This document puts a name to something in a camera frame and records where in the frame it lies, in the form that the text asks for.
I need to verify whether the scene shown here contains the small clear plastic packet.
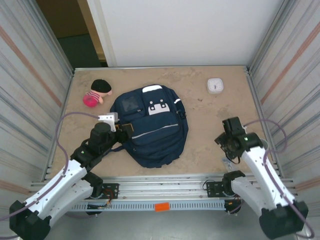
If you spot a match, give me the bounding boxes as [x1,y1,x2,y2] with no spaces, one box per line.
[221,157,237,173]

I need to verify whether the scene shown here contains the navy blue backpack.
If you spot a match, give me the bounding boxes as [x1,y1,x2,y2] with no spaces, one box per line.
[109,84,190,169]

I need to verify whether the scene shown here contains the plush doll with black hair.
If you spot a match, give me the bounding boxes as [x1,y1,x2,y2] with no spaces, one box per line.
[82,79,113,108]

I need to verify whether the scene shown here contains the white square clock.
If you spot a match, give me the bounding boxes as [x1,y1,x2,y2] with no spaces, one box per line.
[206,77,224,95]

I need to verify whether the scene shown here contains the orange tag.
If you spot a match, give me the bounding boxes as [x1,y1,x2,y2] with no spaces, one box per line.
[154,203,171,213]

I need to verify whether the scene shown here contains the aluminium rail frame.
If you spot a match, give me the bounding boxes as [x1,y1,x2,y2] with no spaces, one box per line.
[31,174,300,201]

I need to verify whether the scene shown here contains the white slotted cable duct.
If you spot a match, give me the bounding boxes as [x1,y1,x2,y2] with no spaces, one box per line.
[71,201,227,213]

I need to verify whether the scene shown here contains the white door frame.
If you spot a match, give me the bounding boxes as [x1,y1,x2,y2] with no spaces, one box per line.
[86,0,118,68]

